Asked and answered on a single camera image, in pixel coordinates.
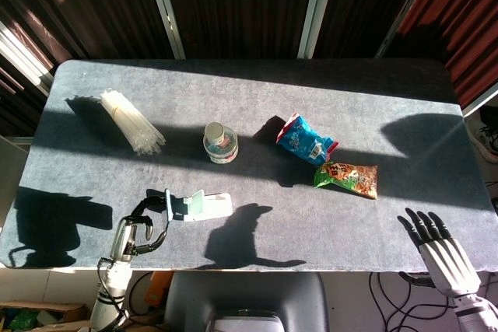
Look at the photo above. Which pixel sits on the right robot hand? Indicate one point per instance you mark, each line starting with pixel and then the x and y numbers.
pixel 447 258

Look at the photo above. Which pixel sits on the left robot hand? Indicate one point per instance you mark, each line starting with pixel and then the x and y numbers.
pixel 124 236

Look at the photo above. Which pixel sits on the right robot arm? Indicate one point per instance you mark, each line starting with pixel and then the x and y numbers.
pixel 476 312

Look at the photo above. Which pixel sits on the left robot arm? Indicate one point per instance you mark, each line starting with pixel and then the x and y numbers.
pixel 109 301

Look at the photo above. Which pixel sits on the white folding phone stand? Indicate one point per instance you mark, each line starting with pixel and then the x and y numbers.
pixel 208 207

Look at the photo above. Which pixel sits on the orange object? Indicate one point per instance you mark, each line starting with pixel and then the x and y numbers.
pixel 157 289

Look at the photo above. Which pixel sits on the cardboard box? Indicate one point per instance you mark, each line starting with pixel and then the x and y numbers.
pixel 46 308

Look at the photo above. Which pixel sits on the bundle of clear plastic sticks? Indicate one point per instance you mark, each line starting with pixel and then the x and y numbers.
pixel 134 126

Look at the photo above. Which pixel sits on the green and orange snack bag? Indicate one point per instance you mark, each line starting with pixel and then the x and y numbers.
pixel 350 180

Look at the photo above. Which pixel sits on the white sneaker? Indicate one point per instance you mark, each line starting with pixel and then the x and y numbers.
pixel 486 137

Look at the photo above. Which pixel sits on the yellow rubber band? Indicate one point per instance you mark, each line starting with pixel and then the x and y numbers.
pixel 116 109

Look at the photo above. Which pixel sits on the clear plastic jar with label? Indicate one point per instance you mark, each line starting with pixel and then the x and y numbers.
pixel 225 151

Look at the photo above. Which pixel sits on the small grey paper cup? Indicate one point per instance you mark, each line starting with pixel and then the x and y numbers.
pixel 214 133

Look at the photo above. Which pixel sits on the blue-grey table cloth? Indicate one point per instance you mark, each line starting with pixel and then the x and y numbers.
pixel 311 231

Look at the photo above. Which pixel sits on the white rounded device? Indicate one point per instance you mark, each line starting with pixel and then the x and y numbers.
pixel 245 322

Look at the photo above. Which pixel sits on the blue snack bag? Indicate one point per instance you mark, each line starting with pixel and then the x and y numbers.
pixel 303 141

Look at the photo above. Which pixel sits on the dark brown pleated curtain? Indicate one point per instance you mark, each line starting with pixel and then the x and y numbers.
pixel 362 1
pixel 85 9
pixel 241 5

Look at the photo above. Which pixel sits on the red-brown curtain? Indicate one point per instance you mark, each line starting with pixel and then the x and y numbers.
pixel 463 17

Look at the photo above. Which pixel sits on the white window frame post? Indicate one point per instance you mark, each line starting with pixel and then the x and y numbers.
pixel 165 9
pixel 313 9
pixel 408 5

